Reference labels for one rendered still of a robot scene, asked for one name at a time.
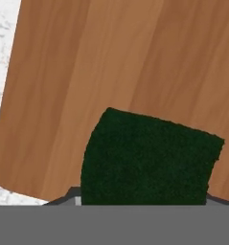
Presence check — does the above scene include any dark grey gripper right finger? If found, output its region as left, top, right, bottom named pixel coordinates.
left=205, top=192, right=229, bottom=207

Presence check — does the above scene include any wooden cutting board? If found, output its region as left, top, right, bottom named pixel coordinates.
left=0, top=0, right=229, bottom=205

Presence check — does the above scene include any dark green sponge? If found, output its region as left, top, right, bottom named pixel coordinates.
left=80, top=106, right=226, bottom=207

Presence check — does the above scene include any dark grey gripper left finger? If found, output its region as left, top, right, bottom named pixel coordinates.
left=42, top=186, right=83, bottom=207

